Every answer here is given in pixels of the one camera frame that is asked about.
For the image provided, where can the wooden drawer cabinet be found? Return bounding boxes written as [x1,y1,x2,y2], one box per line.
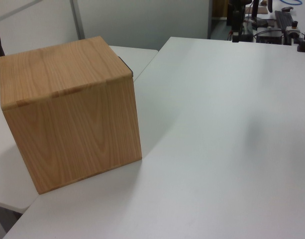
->
[0,36,143,195]

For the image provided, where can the black equipment stand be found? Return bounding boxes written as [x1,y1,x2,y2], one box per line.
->
[226,0,252,42]

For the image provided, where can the black electronics box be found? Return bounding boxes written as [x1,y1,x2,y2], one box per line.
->
[256,26,284,44]

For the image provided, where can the black keyboard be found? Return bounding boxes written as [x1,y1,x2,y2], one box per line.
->
[274,9,294,30]

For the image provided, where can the emergency stop button box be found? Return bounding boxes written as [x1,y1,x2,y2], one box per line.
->
[284,20,300,46]

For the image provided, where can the black camera pole clamp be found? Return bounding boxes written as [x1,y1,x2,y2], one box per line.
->
[296,16,305,53]

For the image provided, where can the blue cable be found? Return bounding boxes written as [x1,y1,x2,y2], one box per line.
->
[278,0,303,6]

